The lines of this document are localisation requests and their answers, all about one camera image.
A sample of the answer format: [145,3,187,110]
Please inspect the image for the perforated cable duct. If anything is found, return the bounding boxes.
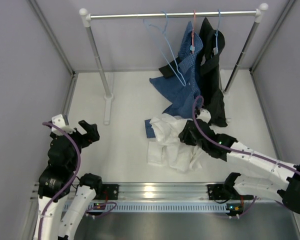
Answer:
[62,201,241,213]

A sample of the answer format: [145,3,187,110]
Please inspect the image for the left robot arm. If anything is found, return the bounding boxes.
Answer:
[33,115,103,240]

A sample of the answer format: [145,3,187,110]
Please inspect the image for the blue checked shirt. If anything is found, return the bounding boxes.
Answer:
[143,20,205,140]

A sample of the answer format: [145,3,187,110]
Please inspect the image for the light blue hanger with black shirt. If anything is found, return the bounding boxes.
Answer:
[213,9,221,55]

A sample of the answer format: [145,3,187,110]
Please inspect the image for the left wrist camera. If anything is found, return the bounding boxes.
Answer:
[51,114,76,134]

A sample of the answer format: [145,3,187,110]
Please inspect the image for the black shirt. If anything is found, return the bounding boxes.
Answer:
[159,18,228,128]

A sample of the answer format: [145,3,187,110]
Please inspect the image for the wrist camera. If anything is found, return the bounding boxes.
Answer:
[51,114,76,134]
[196,108,211,123]

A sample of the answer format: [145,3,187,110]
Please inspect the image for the pink hanger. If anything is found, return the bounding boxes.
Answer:
[190,10,196,54]

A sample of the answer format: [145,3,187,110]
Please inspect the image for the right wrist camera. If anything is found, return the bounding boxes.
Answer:
[196,108,211,123]

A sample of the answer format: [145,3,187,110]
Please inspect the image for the aluminium frame post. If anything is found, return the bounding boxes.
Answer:
[26,0,78,115]
[249,0,298,159]

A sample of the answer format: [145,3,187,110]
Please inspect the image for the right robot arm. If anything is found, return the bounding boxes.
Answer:
[178,119,300,215]

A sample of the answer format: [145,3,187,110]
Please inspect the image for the white shirt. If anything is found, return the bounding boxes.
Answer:
[147,113,204,173]

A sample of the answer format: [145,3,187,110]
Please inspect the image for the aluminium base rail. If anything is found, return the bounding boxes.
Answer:
[107,182,220,203]

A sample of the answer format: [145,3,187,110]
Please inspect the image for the white clothes rack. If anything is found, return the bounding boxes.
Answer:
[78,2,269,126]

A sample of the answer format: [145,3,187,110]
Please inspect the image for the right aluminium frame post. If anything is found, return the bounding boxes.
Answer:
[249,0,298,159]

